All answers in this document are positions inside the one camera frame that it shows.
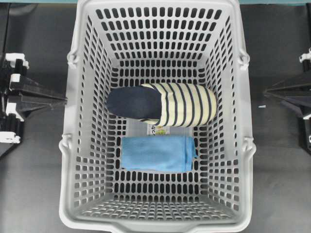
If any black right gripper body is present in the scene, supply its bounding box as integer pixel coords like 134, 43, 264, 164
298, 48, 311, 155

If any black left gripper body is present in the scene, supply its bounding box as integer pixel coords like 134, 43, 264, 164
0, 53, 29, 143

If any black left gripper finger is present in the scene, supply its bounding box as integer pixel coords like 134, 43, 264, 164
8, 94, 67, 115
9, 75, 64, 99

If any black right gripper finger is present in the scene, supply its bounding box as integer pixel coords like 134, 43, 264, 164
264, 91, 311, 119
266, 72, 311, 93

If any blue cloth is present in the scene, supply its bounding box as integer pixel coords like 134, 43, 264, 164
120, 135, 197, 173

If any grey plastic shopping basket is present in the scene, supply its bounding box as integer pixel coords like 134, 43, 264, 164
59, 0, 256, 233

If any clear plastic packet with label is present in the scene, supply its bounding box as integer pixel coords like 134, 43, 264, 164
126, 119, 192, 137

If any striped navy cream slipper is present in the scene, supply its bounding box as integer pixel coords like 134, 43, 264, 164
106, 83, 217, 128

